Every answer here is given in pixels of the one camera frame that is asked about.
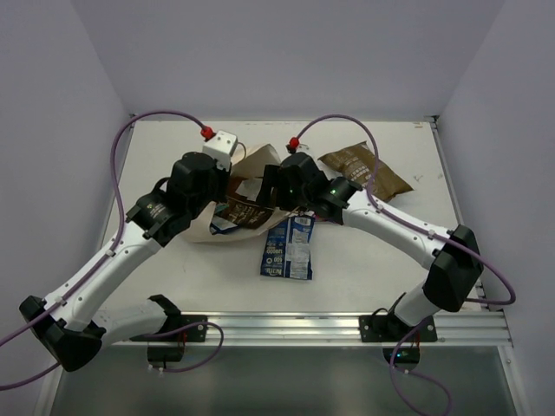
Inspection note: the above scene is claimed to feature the brown kettle chips bag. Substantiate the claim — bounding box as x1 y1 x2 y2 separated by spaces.
214 176 277 230

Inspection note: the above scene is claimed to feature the beige paper bag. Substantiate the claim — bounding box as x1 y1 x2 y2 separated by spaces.
180 144 289 244

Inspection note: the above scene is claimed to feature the purple pink candy bag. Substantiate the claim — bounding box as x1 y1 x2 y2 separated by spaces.
291 210 336 224

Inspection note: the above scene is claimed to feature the light blue snack bag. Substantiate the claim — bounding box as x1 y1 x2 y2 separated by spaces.
318 142 413 202

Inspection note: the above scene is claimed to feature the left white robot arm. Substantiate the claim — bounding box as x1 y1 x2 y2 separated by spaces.
19 150 232 372

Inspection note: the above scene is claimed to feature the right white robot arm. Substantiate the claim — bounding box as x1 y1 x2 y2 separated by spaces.
257 153 483 341

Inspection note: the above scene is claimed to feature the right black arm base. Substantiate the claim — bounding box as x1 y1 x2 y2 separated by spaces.
358 308 438 371

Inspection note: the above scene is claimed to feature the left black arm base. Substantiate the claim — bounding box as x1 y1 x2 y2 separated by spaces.
130 315 207 368

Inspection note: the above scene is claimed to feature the dark blue snack packet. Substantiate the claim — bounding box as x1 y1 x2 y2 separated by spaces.
209 215 238 235

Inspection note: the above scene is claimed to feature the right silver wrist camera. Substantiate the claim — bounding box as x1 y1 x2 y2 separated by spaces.
286 136 310 154

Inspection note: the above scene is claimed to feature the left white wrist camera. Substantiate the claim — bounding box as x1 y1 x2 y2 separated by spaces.
202 130 238 172

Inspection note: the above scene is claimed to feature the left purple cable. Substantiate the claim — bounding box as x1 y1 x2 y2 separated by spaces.
0 110 225 389

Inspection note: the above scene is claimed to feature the aluminium mounting rail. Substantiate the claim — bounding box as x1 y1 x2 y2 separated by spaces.
92 307 512 347

